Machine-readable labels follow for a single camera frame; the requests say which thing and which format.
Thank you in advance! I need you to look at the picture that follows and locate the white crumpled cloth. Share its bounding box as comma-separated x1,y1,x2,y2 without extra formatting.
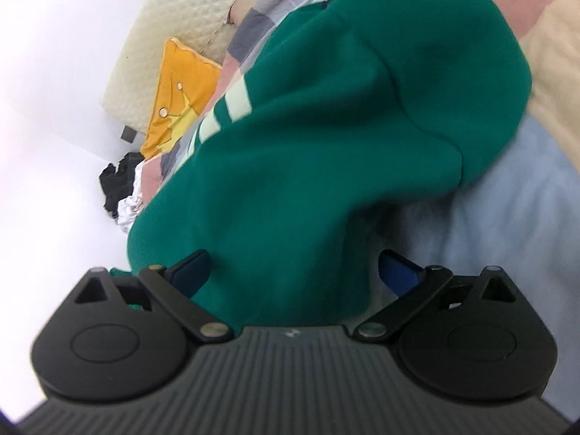
117,192,148,229

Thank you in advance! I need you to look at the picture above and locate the black clothes pile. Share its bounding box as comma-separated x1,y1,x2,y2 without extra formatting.
99,152,146,218

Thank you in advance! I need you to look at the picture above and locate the patchwork quilt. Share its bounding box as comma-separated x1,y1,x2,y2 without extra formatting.
136,0,580,327

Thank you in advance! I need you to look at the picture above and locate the yellow crown pillow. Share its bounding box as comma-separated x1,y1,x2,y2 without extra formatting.
140,37,224,159

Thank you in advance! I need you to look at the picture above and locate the cream padded headboard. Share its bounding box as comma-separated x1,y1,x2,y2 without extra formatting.
100,0,254,134

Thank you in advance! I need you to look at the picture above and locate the green sweatshirt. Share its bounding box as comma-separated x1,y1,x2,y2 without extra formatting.
109,0,533,327

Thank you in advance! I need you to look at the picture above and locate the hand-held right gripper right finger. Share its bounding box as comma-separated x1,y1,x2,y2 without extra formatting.
353,250,519,344

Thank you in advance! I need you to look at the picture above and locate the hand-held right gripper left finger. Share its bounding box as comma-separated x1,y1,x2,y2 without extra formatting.
72,249,234,341

